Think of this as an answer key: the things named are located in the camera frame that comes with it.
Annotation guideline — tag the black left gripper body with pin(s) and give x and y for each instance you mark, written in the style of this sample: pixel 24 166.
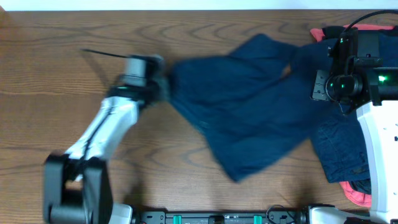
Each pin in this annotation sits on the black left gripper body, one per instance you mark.
pixel 161 82

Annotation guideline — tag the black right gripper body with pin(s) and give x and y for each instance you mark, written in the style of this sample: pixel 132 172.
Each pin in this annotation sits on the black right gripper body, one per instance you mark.
pixel 328 88

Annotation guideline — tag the dark blue shorts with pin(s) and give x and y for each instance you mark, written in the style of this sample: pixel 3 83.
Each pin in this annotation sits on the dark blue shorts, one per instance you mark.
pixel 253 105

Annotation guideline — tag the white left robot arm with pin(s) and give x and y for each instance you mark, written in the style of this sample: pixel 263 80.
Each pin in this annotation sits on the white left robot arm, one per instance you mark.
pixel 76 183

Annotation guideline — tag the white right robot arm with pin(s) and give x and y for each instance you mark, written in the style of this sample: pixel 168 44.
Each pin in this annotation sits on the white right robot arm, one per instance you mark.
pixel 372 93

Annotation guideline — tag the black garment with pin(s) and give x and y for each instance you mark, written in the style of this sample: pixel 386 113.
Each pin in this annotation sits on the black garment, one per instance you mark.
pixel 332 32

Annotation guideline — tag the dark navy garment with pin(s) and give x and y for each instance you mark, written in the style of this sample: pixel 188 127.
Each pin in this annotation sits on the dark navy garment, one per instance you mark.
pixel 388 47

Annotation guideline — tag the pink red garment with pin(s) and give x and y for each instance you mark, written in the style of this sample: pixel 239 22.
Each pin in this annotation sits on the pink red garment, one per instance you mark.
pixel 358 192

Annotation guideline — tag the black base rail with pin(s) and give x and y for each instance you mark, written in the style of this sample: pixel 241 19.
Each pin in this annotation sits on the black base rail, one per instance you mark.
pixel 276 214

